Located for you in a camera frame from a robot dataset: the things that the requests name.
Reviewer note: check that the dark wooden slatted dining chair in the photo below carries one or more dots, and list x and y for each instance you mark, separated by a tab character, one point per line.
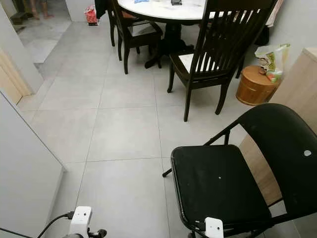
242	6
141	40

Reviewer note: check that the light wooden cabinet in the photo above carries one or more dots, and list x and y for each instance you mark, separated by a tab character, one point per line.
299	79

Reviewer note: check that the red plastic bag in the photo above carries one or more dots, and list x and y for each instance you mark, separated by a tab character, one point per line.
90	16

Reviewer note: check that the round white dining table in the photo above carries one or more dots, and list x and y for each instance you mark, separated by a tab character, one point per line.
178	11

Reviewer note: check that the beige wooden door frame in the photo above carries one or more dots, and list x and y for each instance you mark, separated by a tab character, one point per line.
15	82

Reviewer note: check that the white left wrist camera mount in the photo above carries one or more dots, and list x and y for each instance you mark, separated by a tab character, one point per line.
81	219

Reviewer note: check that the printed plastic snack bag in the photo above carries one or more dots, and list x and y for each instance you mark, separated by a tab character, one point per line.
275	59

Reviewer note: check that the blue cloth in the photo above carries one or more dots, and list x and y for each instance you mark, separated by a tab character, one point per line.
141	1

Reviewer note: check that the grey flat panel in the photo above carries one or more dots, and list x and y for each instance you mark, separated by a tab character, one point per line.
29	183

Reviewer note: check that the person's bare legs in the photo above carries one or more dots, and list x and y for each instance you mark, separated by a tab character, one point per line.
34	9

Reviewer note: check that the round wooden bucket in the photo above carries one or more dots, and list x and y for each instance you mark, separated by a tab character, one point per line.
255	87

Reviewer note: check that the black folding chair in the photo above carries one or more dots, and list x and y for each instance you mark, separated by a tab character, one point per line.
215	181

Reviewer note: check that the small black box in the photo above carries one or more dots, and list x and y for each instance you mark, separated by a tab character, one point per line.
176	2

